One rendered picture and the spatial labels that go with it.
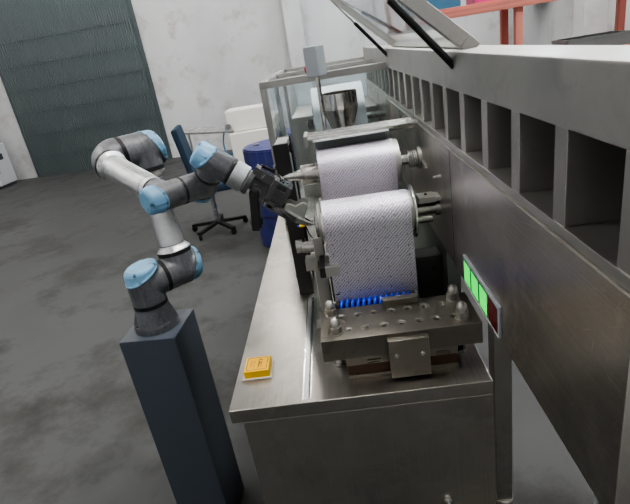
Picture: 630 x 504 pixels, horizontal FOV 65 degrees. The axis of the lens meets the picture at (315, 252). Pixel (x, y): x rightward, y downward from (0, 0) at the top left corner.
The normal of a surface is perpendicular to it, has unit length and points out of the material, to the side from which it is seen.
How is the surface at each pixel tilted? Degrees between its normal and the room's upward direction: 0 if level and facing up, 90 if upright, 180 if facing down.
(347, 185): 92
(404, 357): 90
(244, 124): 90
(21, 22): 90
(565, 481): 0
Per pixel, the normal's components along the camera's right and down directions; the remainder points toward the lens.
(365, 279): -0.01, 0.39
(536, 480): -0.15, -0.91
